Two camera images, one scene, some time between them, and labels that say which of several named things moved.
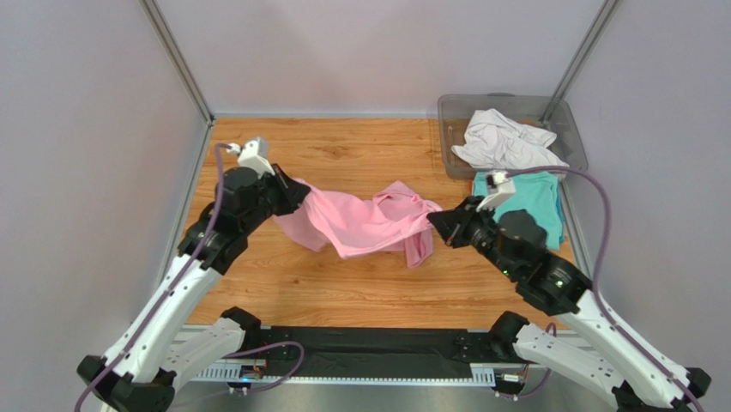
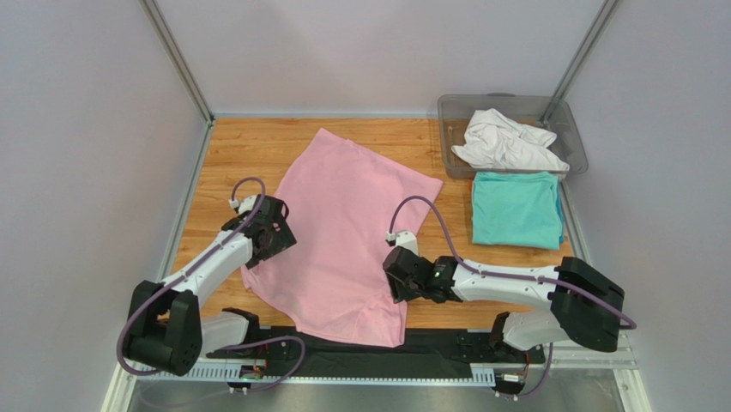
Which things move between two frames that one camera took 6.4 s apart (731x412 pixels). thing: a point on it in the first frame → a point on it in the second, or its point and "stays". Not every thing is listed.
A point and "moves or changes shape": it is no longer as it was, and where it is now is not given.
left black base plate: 282,355 stays
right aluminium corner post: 579,59 stays
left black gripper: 293,191 → 283,239
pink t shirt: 395,219 moves or changes shape
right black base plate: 488,347 stays
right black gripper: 461,222 → 396,280
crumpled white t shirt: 492,142 stays
